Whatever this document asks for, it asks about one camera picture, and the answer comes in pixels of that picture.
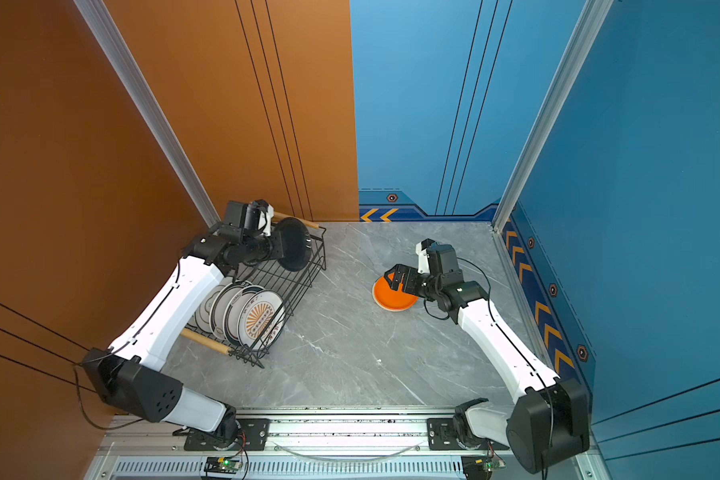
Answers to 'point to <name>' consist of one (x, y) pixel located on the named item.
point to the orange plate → (391, 300)
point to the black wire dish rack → (291, 285)
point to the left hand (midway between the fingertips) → (286, 240)
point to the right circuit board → (479, 467)
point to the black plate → (297, 245)
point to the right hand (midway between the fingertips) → (397, 278)
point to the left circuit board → (222, 465)
